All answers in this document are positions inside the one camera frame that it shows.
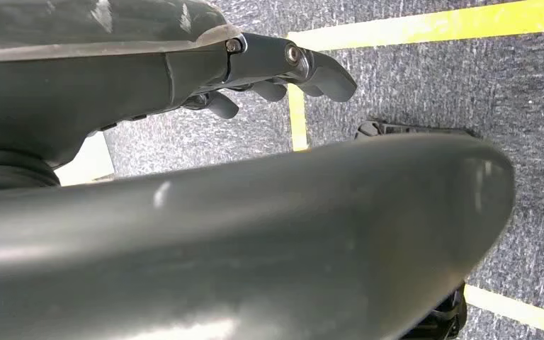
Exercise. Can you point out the grey robot body shell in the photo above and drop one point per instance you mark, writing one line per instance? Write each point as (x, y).
(253, 244)

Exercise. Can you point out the yellow floor tape line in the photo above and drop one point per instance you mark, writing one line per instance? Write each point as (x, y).
(525, 312)
(441, 21)
(298, 122)

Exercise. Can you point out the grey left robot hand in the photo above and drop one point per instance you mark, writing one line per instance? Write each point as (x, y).
(75, 80)

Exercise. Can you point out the white flat object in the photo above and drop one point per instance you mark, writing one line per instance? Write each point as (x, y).
(89, 164)

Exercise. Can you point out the black robot foot part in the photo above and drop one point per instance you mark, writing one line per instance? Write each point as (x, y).
(445, 314)
(394, 128)

